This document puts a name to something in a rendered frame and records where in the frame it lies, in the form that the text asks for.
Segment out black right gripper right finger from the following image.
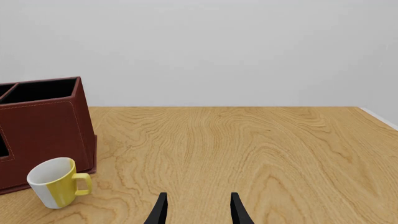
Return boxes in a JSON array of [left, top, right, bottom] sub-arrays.
[[230, 192, 255, 224]]

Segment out white and yellow mug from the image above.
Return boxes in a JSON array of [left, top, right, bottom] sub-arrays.
[[26, 157, 93, 210]]

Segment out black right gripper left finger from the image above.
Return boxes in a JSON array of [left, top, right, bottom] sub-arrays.
[[144, 192, 169, 224]]

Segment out red-brown desk caddy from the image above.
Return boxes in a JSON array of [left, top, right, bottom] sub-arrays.
[[0, 76, 98, 196]]

